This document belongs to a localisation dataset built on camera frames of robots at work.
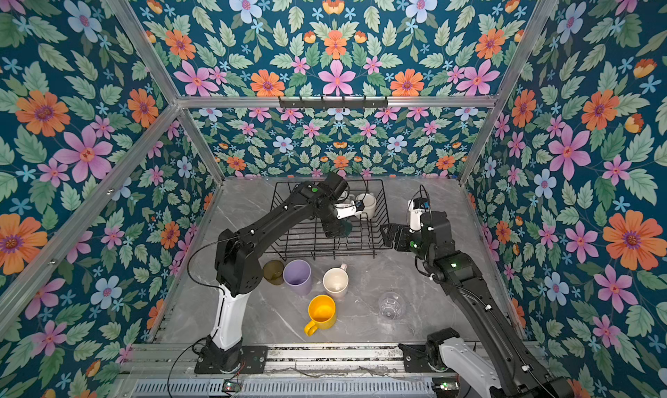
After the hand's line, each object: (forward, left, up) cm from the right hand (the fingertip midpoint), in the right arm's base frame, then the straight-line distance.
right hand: (399, 223), depth 75 cm
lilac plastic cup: (-8, +32, -18) cm, 38 cm away
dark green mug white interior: (+8, +16, -13) cm, 22 cm away
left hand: (+9, +19, -10) cm, 23 cm away
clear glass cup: (-16, +1, -24) cm, 29 cm away
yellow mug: (-19, +23, -24) cm, 39 cm away
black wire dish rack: (+9, +34, -22) cm, 42 cm away
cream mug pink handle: (-9, +20, -22) cm, 31 cm away
